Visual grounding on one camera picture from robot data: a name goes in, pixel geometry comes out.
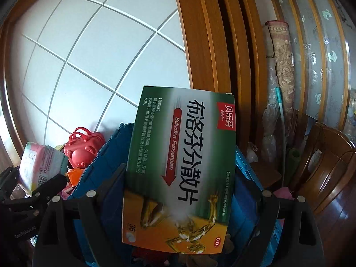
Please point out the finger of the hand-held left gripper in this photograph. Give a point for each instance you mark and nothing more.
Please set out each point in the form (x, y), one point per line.
(8, 178)
(47, 187)

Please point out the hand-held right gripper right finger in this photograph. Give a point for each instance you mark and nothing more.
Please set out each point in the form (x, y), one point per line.
(271, 210)

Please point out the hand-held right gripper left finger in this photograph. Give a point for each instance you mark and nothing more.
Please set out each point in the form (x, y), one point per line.
(116, 185)

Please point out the blue plastic crate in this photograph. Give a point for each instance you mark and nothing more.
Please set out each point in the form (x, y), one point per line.
(97, 172)

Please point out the pink and green tissue packet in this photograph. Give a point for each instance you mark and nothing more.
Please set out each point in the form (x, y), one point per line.
(37, 161)

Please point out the green medicine box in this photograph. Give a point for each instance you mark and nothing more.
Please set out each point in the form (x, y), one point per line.
(178, 172)

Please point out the pink cloth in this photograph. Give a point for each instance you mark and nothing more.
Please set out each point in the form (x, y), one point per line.
(284, 193)

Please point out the orange plastic toy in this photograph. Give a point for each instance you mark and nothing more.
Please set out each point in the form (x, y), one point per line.
(75, 176)

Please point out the red toy suitcase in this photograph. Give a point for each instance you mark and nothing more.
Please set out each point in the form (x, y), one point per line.
(83, 150)

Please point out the green rolled mat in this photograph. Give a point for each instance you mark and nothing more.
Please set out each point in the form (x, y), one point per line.
(293, 164)

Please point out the white plastic bag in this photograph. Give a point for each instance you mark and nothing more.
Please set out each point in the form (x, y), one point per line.
(252, 153)

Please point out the wooden chair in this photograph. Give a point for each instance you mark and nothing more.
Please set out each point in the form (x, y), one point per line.
(325, 167)

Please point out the plastic wrapped roll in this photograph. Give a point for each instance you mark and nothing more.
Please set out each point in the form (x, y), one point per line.
(271, 111)

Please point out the rolled patterned carpet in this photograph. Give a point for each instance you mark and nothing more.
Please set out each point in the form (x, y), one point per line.
(283, 75)

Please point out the frosted glass sliding door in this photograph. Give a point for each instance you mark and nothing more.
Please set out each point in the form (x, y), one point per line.
(319, 47)

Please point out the wooden door frame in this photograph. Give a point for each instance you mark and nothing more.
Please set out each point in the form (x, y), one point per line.
(217, 33)

